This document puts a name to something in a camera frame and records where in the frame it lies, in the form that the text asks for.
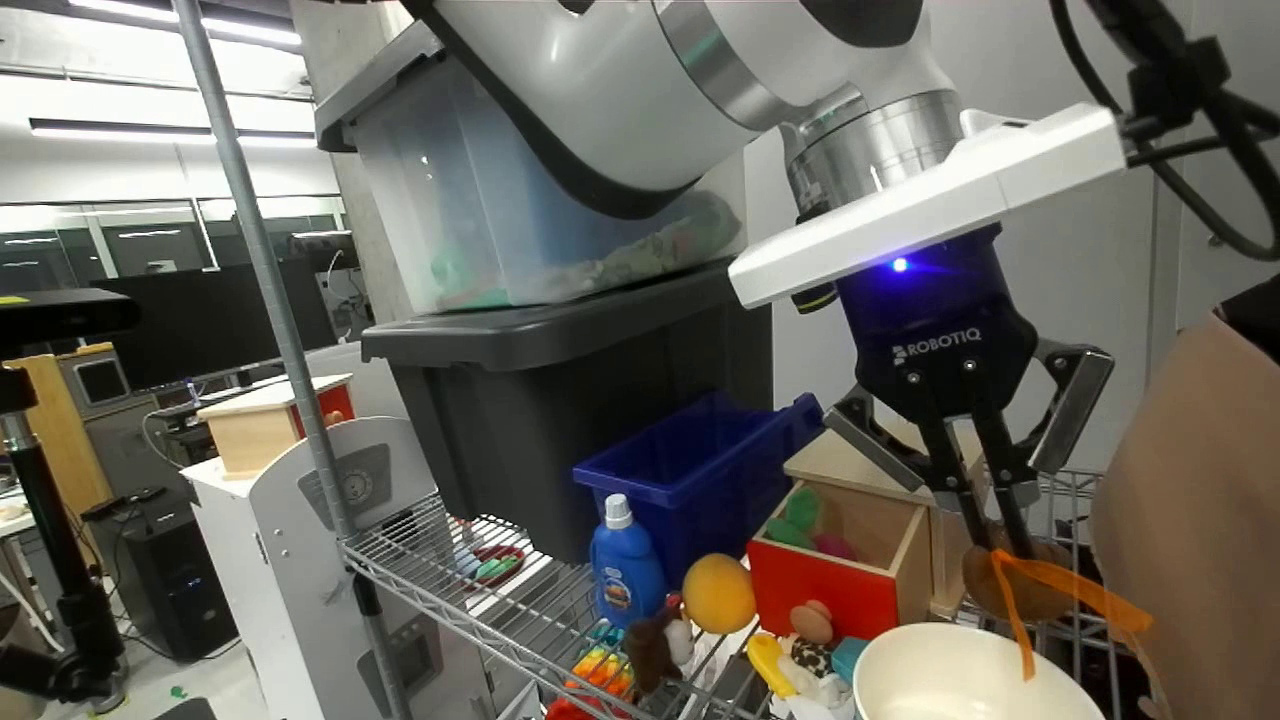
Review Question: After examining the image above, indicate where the rainbow coloured toy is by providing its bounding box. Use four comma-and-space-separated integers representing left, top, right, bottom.
563, 644, 638, 703

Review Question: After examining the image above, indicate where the white toy kitchen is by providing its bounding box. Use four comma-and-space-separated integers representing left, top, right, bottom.
183, 414, 493, 720

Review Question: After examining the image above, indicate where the spotted plush toy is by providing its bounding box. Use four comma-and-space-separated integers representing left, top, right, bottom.
790, 640, 837, 682

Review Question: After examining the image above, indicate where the yellow toy banana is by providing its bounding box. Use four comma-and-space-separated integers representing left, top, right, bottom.
744, 631, 802, 699

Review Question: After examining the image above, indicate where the black computer tower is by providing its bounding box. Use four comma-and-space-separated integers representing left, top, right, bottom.
118, 488, 242, 663

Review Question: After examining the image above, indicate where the tan round toy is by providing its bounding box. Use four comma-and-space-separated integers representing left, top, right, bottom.
789, 599, 836, 647

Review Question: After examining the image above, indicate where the metal wire shelf rack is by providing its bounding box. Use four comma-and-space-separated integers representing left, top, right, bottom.
172, 0, 1126, 720

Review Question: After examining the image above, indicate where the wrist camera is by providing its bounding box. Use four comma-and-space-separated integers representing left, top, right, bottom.
728, 103, 1129, 315

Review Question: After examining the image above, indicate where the blue plastic bin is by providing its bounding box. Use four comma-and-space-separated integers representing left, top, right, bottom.
572, 391, 827, 593

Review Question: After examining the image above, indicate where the green toy vegetable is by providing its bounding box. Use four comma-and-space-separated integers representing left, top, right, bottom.
764, 486, 824, 550

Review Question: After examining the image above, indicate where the dark brown plush toy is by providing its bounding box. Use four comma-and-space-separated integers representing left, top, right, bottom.
624, 594, 697, 698

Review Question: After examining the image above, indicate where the wooden box with red front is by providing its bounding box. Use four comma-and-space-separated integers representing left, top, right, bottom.
746, 428, 993, 643

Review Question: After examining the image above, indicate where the white toy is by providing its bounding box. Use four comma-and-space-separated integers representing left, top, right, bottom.
778, 668, 853, 720

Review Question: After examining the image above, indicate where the person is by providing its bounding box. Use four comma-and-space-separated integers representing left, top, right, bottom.
1089, 275, 1280, 720

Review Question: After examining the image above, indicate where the red plate with green toy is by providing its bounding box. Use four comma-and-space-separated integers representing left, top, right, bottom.
468, 544, 528, 588

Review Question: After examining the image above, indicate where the black monitor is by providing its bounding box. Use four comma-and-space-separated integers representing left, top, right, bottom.
88, 258, 338, 393

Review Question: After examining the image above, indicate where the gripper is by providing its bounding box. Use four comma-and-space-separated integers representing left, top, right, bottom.
821, 224, 1117, 562

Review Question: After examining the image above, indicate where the clear storage bin grey lid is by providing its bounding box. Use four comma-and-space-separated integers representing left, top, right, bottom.
314, 20, 753, 317

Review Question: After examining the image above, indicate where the blue detergent bottle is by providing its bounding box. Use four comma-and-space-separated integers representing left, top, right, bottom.
589, 492, 669, 632

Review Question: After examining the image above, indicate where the small wooden box red side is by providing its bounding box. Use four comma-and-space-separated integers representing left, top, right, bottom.
196, 372, 357, 482

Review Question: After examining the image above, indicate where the wooden toy microwave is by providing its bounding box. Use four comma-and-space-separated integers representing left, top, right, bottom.
8, 341, 133, 523

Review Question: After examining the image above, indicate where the white dish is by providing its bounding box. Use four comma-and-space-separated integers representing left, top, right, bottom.
852, 621, 1107, 720

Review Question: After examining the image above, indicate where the dark grey storage bin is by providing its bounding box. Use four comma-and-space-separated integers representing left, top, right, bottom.
359, 262, 777, 567

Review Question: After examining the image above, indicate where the orange toy fruit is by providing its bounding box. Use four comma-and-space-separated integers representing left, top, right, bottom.
681, 552, 759, 637

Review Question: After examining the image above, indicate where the teal block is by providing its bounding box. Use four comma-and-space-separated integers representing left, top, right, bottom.
831, 636, 872, 687

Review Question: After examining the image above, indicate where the brown bear with orange ribbon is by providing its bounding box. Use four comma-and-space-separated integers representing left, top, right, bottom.
961, 520, 1157, 683

